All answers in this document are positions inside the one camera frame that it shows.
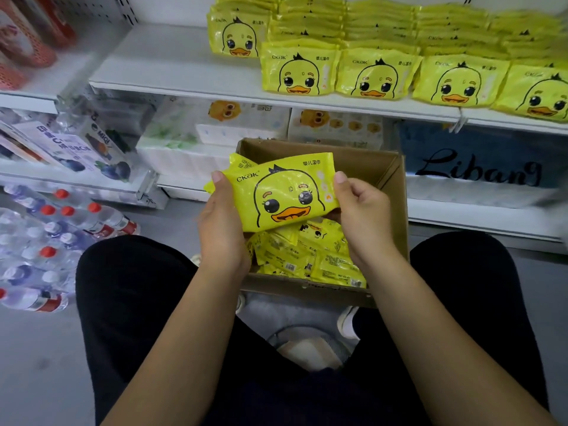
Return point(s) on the person's left hand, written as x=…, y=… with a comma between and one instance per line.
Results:
x=222, y=239

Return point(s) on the person's right hand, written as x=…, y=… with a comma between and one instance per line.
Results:
x=364, y=226

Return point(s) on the brown cardboard box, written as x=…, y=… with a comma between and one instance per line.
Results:
x=373, y=164

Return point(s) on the white metal shelf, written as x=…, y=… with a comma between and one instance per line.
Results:
x=169, y=62

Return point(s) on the person's right forearm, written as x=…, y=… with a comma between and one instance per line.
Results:
x=444, y=350

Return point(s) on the person's left forearm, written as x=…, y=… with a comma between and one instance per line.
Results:
x=177, y=359

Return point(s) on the person's left cream clog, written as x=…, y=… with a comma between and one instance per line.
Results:
x=240, y=302

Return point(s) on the person's cream clog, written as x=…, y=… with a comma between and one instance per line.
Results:
x=348, y=324
x=240, y=302

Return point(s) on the person's right cream clog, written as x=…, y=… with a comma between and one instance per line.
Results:
x=348, y=324

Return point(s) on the white duck tissue pack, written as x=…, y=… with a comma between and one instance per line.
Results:
x=253, y=124
x=337, y=128

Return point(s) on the person's black trousers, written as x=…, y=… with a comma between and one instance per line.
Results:
x=124, y=306

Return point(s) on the white pegboard shelf unit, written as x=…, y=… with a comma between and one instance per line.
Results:
x=98, y=40

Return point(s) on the green white tissue pack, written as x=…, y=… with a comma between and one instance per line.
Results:
x=169, y=142

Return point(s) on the pack of red-capped bottles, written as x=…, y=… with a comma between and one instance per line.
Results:
x=53, y=244

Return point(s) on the MIQI boxes with fruit print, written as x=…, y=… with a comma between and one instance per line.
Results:
x=71, y=146

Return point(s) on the metal frame stool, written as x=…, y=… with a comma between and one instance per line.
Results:
x=306, y=350

